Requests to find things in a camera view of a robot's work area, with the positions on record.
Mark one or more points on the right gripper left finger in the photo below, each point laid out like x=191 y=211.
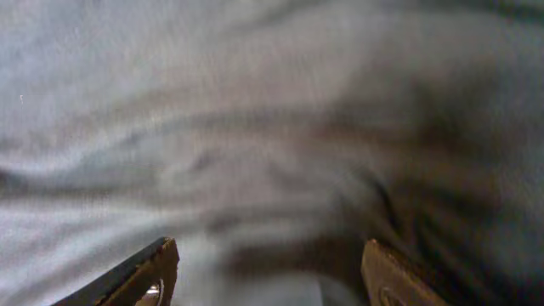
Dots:
x=146 y=278

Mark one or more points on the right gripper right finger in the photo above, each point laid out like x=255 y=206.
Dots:
x=392 y=279

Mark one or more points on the dark navy t-shirt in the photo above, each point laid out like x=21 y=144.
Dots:
x=271 y=140

